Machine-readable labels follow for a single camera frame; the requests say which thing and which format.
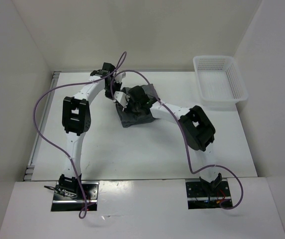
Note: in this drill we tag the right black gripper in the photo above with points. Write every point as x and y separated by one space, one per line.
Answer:
130 100

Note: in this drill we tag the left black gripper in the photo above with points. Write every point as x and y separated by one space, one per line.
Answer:
118 85

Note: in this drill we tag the grey shorts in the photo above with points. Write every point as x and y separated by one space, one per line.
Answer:
129 119

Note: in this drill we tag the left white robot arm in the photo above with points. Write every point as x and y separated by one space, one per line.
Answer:
76 120

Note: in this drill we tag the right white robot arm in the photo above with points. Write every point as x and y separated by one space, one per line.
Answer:
198 135

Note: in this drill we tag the white plastic basket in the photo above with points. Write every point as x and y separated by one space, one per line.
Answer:
219 80

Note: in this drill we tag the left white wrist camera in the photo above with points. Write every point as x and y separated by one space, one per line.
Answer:
119 76

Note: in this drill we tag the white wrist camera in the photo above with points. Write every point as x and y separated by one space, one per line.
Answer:
119 76
121 99

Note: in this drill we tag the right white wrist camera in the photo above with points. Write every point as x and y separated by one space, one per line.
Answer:
121 99

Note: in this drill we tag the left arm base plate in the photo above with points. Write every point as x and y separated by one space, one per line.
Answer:
64 201

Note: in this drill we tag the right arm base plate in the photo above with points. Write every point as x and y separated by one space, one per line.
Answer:
198 199

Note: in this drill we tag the aluminium table edge rail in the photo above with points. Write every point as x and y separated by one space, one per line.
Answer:
47 100

